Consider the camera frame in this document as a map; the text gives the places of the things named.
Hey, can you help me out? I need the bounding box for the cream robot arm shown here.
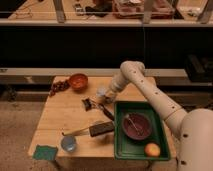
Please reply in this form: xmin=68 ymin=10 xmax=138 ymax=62
xmin=104 ymin=61 xmax=213 ymax=171

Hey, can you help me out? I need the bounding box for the green plastic tray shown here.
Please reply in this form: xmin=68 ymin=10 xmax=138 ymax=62
xmin=114 ymin=101 xmax=171 ymax=161

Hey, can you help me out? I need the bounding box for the dark brown small object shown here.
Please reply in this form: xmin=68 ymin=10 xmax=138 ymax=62
xmin=82 ymin=98 xmax=92 ymax=111

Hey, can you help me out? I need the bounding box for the small metal cup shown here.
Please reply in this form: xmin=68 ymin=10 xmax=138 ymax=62
xmin=104 ymin=96 xmax=114 ymax=104

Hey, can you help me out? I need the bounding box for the orange bowl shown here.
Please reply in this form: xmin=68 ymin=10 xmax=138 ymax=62
xmin=68 ymin=73 xmax=88 ymax=91

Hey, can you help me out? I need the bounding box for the metal spoon in bowl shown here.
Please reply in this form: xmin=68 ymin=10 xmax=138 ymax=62
xmin=125 ymin=114 xmax=140 ymax=134

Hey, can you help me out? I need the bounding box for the maroon bowl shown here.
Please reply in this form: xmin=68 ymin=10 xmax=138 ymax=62
xmin=122 ymin=113 xmax=152 ymax=141

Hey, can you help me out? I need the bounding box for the black handled utensil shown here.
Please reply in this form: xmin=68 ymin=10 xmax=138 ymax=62
xmin=98 ymin=103 xmax=114 ymax=121

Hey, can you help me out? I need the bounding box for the bunch of dark grapes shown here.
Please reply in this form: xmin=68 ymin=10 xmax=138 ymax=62
xmin=49 ymin=80 xmax=69 ymax=97

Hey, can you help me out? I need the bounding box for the small grey towel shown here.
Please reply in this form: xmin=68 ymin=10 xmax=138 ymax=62
xmin=96 ymin=87 xmax=107 ymax=98

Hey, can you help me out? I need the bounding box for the green scrubbing cloth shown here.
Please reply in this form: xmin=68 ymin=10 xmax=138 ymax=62
xmin=33 ymin=145 xmax=58 ymax=161

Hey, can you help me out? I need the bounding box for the red yellow apple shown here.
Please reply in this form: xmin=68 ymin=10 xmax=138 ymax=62
xmin=144 ymin=143 xmax=161 ymax=157

